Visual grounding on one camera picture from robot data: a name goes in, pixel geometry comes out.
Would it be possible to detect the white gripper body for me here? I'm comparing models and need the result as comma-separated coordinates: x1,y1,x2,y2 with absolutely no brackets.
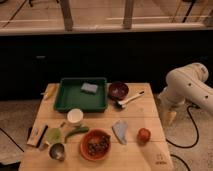
158,87,185,117

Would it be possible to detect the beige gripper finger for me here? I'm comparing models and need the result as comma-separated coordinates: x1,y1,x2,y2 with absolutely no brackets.
164,111,177,126

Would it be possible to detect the red apple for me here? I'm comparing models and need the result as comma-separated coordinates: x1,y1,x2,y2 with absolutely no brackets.
137,128,151,143

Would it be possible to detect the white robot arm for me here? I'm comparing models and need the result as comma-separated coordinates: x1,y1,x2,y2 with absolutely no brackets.
158,63,213,126

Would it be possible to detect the white paper cup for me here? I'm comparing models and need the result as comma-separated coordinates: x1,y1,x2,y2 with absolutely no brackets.
67,108,84,126

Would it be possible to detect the small metal cup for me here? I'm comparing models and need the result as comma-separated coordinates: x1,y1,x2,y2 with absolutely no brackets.
49,143,65,161

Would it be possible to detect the light blue cloth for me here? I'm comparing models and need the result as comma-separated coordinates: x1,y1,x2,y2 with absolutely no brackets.
112,121,128,145

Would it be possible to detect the dark red bowl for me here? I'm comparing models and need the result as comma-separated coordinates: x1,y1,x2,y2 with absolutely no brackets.
108,82,129,100

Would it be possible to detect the blue sponge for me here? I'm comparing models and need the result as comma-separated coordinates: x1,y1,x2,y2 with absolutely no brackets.
81,83,98,94

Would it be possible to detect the green plastic tray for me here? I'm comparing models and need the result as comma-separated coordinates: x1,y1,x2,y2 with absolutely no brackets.
54,77,108,113

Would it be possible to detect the orange bowl with nuts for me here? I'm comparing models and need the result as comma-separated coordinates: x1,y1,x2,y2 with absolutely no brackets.
80,129,111,161

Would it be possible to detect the green cucumber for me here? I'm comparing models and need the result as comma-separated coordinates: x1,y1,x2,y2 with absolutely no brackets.
64,126,89,143

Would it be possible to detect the yellow banana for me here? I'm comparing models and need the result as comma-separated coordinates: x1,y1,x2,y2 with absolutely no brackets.
42,85,56,100

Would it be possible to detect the wooden block with black strip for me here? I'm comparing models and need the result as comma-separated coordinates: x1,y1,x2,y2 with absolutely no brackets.
27,125,48,147

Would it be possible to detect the black floor cable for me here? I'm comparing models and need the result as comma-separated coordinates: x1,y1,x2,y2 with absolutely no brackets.
165,105,200,149

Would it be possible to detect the white handled brush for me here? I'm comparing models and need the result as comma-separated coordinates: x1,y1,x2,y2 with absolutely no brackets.
116,91,144,109

